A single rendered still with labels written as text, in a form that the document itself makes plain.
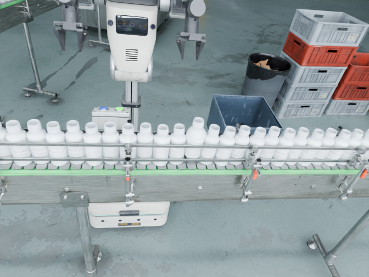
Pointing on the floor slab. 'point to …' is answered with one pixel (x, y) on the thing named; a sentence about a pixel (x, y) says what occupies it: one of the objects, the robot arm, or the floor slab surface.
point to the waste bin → (265, 76)
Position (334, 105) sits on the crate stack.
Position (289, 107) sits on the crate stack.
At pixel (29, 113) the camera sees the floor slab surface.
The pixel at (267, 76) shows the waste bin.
